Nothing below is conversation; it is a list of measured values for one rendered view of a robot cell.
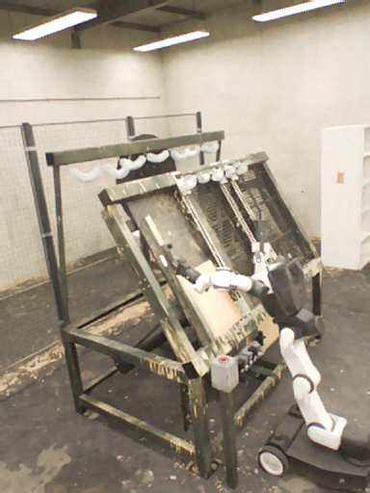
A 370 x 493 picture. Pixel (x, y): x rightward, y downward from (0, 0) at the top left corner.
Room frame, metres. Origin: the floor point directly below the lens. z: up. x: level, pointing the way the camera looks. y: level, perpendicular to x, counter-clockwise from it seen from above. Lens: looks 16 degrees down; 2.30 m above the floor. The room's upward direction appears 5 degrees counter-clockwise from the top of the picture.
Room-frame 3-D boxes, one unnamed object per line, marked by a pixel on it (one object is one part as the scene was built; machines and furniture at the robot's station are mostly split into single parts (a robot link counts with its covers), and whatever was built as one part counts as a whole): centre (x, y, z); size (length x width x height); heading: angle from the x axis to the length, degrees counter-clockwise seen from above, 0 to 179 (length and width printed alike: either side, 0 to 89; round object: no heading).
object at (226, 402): (2.22, -0.17, 0.38); 0.06 x 0.06 x 0.75; 52
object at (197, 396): (3.56, -0.15, 0.41); 2.20 x 1.38 x 0.83; 142
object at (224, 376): (2.22, -0.17, 0.84); 0.12 x 0.12 x 0.18; 52
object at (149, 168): (3.74, 0.24, 1.85); 0.80 x 0.06 x 0.80; 142
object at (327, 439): (2.32, -0.83, 0.28); 0.21 x 0.20 x 0.13; 52
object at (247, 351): (2.61, -0.39, 0.69); 0.50 x 0.14 x 0.24; 142
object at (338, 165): (6.22, -2.51, 1.03); 0.61 x 0.58 x 2.05; 139
